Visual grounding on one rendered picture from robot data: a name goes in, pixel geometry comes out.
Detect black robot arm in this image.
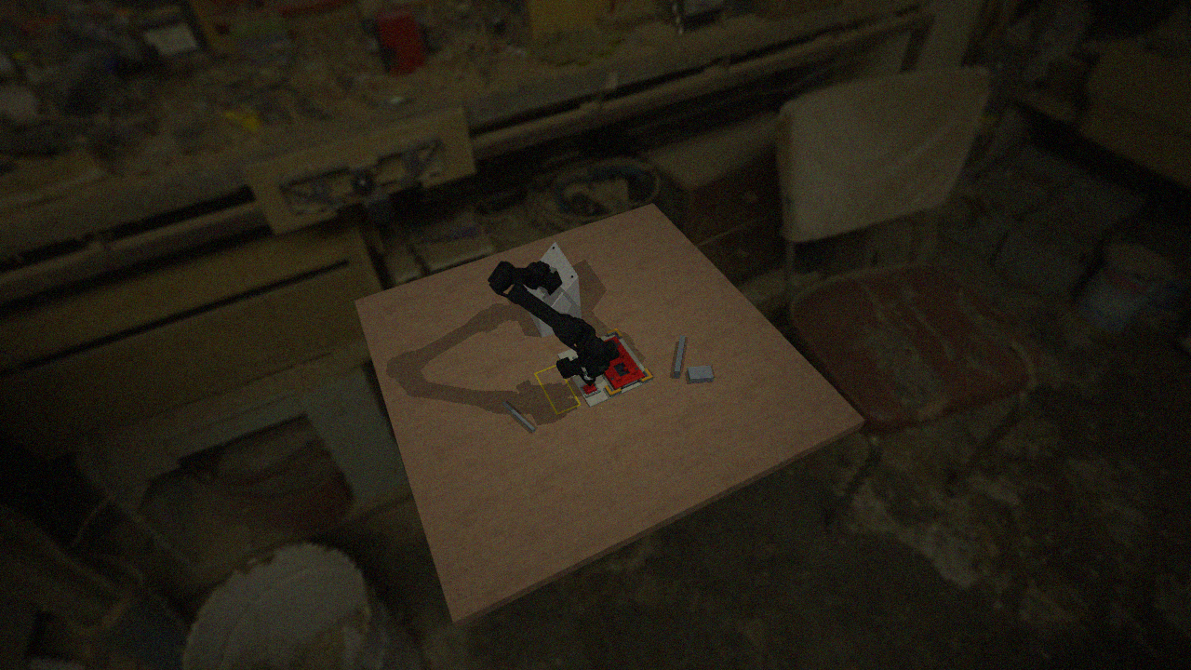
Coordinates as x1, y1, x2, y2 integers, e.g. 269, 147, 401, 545
488, 261, 615, 378

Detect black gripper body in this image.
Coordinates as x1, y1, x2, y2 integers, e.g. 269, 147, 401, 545
556, 342, 619, 378

